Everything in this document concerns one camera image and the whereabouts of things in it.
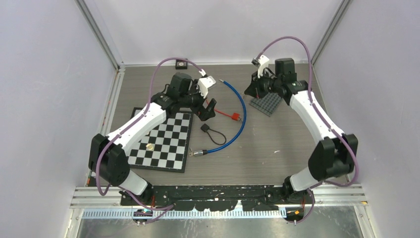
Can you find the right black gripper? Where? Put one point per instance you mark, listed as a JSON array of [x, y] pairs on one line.
[[254, 89]]

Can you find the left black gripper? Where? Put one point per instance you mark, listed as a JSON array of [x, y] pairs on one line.
[[208, 112]]

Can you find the black cable padlock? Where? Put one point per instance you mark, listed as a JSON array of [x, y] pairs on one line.
[[211, 132]]

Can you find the red cable padlock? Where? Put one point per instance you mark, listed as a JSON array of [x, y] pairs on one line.
[[233, 116]]

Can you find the blue cable lock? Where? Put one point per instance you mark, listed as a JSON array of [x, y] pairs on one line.
[[205, 152]]

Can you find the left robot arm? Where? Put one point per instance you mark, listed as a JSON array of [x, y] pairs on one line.
[[108, 157]]

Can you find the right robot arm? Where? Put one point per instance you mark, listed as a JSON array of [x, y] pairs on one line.
[[334, 152]]

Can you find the grey building plate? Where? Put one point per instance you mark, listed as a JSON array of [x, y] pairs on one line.
[[268, 104]]

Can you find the black white chessboard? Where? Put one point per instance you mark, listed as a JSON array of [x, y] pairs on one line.
[[171, 141]]

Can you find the small black square device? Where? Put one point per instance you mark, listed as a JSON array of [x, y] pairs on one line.
[[181, 64]]

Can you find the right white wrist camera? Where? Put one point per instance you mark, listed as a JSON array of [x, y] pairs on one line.
[[261, 63]]

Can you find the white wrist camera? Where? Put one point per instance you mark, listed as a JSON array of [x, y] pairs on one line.
[[205, 83], [261, 63]]

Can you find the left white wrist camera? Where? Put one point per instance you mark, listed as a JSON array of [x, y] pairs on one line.
[[205, 83]]

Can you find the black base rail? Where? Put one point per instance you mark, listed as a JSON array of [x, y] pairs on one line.
[[216, 197]]

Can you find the aluminium frame rail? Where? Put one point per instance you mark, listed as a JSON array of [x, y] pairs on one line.
[[133, 213]]

